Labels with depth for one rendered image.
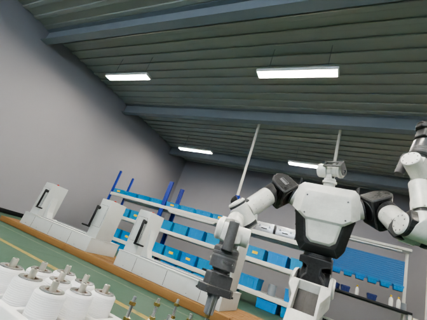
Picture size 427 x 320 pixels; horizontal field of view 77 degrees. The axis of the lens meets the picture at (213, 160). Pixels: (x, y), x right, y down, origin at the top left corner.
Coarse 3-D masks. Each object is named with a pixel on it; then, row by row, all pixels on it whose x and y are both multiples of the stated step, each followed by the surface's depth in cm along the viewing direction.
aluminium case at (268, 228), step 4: (260, 224) 548; (264, 224) 545; (268, 224) 542; (272, 224) 539; (256, 228) 549; (260, 228) 545; (264, 228) 539; (268, 228) 538; (272, 228) 535; (268, 232) 534; (272, 232) 531
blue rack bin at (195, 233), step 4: (192, 228) 597; (192, 232) 593; (196, 232) 589; (200, 232) 586; (204, 232) 583; (188, 236) 593; (192, 236) 590; (196, 236) 586; (200, 236) 582; (204, 236) 587; (200, 240) 579; (204, 240) 590
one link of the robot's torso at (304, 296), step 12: (288, 288) 112; (300, 288) 111; (312, 288) 109; (324, 288) 106; (300, 300) 106; (312, 300) 106; (324, 300) 101; (288, 312) 97; (300, 312) 96; (312, 312) 102; (324, 312) 106
